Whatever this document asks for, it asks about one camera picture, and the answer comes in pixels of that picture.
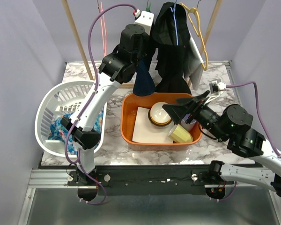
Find wooden clothes rack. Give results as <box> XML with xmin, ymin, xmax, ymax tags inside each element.
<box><xmin>61</xmin><ymin>0</ymin><xmax>222</xmax><ymax>80</ymax></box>

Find orange plastic tub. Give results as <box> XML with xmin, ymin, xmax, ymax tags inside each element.
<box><xmin>121</xmin><ymin>93</ymin><xmax>202</xmax><ymax>151</ymax></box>

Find floral blue skirt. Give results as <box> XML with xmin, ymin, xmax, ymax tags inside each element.
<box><xmin>48</xmin><ymin>109</ymin><xmax>104</xmax><ymax>155</ymax></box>

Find grey white garment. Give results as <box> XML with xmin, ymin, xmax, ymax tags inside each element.
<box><xmin>183</xmin><ymin>36</ymin><xmax>204</xmax><ymax>90</ymax></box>

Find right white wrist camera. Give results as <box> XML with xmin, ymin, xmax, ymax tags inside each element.
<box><xmin>205</xmin><ymin>78</ymin><xmax>226</xmax><ymax>105</ymax></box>

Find lavender cup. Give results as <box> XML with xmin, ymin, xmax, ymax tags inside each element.
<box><xmin>180</xmin><ymin>116</ymin><xmax>196</xmax><ymax>132</ymax></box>

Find white laundry basket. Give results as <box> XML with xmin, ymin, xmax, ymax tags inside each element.
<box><xmin>35</xmin><ymin>80</ymin><xmax>94</xmax><ymax>157</ymax></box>

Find pink wire hanger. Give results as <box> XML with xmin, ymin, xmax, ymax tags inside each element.
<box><xmin>97</xmin><ymin>0</ymin><xmax>107</xmax><ymax>56</ymax></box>

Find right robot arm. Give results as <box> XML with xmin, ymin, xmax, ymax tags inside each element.
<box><xmin>163</xmin><ymin>91</ymin><xmax>281</xmax><ymax>197</ymax></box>

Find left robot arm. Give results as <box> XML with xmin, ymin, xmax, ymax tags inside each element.
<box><xmin>61</xmin><ymin>22</ymin><xmax>151</xmax><ymax>185</ymax></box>

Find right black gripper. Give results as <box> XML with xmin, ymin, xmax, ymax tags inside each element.
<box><xmin>162</xmin><ymin>90</ymin><xmax>228</xmax><ymax>142</ymax></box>

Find light blue hanger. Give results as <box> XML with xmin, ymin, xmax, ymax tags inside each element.
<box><xmin>170</xmin><ymin>0</ymin><xmax>179</xmax><ymax>46</ymax></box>

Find dark blue denim skirt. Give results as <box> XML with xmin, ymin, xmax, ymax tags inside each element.
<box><xmin>133</xmin><ymin>60</ymin><xmax>155</xmax><ymax>97</ymax></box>

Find yellow cup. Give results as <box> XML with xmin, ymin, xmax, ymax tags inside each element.
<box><xmin>168</xmin><ymin>124</ymin><xmax>193</xmax><ymax>143</ymax></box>

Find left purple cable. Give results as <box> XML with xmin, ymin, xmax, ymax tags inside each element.
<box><xmin>64</xmin><ymin>3</ymin><xmax>141</xmax><ymax>206</ymax></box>

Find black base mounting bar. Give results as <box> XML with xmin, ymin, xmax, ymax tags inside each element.
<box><xmin>67</xmin><ymin>164</ymin><xmax>235</xmax><ymax>196</ymax></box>

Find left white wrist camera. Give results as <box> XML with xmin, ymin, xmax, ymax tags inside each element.
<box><xmin>133</xmin><ymin>9</ymin><xmax>154</xmax><ymax>35</ymax></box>

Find white bowl with dark rim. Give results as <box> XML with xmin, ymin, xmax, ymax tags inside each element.
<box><xmin>148</xmin><ymin>102</ymin><xmax>172</xmax><ymax>128</ymax></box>

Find black garment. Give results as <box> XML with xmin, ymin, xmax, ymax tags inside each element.
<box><xmin>150</xmin><ymin>2</ymin><xmax>191</xmax><ymax>94</ymax></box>

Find yellow hanger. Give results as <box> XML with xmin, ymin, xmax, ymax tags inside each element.
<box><xmin>179</xmin><ymin>2</ymin><xmax>208</xmax><ymax>71</ymax></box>

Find green hanger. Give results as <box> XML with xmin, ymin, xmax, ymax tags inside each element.
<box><xmin>145</xmin><ymin>0</ymin><xmax>151</xmax><ymax>12</ymax></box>

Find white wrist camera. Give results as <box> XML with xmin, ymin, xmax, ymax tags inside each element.
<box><xmin>133</xmin><ymin>9</ymin><xmax>154</xmax><ymax>35</ymax></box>
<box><xmin>205</xmin><ymin>78</ymin><xmax>226</xmax><ymax>105</ymax></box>

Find white square plate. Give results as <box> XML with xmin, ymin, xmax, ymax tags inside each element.
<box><xmin>132</xmin><ymin>107</ymin><xmax>174</xmax><ymax>144</ymax></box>

